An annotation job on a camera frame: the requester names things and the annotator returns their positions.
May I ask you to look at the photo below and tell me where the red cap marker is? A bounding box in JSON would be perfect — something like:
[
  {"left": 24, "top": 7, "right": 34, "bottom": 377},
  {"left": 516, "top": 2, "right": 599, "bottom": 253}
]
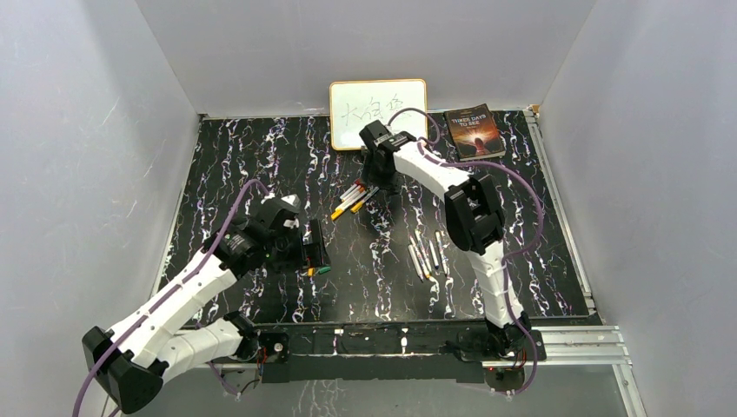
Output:
[{"left": 340, "top": 180, "right": 362, "bottom": 202}]

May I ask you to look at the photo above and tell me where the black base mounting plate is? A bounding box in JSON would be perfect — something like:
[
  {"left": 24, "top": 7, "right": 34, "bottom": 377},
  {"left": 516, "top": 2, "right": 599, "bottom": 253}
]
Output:
[{"left": 256, "top": 319, "right": 548, "bottom": 389}]

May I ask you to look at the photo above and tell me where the aluminium frame rail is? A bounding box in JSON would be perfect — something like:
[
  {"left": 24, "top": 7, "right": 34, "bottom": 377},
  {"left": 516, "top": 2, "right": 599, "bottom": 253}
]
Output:
[{"left": 117, "top": 325, "right": 632, "bottom": 369}]

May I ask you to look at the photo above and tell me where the orange cap marker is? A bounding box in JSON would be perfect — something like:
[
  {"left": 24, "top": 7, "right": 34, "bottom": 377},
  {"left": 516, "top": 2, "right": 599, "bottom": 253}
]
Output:
[{"left": 350, "top": 187, "right": 379, "bottom": 213}]

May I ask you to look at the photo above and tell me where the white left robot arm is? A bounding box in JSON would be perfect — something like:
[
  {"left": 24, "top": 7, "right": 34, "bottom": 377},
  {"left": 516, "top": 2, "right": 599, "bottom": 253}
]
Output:
[{"left": 82, "top": 195, "right": 330, "bottom": 414}]

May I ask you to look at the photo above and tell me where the yellow cap marker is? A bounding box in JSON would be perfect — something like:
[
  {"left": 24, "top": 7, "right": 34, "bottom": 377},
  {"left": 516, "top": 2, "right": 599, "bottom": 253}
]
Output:
[{"left": 410, "top": 237, "right": 431, "bottom": 280}]

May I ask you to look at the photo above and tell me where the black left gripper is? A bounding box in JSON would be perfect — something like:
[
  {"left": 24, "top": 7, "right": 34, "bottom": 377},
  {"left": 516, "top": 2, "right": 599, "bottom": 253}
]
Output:
[{"left": 267, "top": 220, "right": 330, "bottom": 275}]

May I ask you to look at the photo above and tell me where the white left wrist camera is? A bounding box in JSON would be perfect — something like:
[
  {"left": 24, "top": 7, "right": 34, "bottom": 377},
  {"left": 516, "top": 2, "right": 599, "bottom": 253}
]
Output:
[{"left": 277, "top": 195, "right": 301, "bottom": 220}]

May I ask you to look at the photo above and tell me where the dark paperback book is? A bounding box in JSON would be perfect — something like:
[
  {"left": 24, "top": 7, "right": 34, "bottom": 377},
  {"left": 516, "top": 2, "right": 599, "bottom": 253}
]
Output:
[{"left": 443, "top": 103, "right": 506, "bottom": 162}]

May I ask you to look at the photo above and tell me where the small whiteboard with writing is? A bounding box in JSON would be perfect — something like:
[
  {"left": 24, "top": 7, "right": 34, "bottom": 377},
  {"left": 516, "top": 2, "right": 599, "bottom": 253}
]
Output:
[{"left": 329, "top": 78, "right": 428, "bottom": 151}]

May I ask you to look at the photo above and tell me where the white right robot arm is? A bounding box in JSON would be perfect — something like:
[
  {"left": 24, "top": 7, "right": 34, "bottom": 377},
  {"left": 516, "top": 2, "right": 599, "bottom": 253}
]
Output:
[{"left": 359, "top": 121, "right": 530, "bottom": 360}]

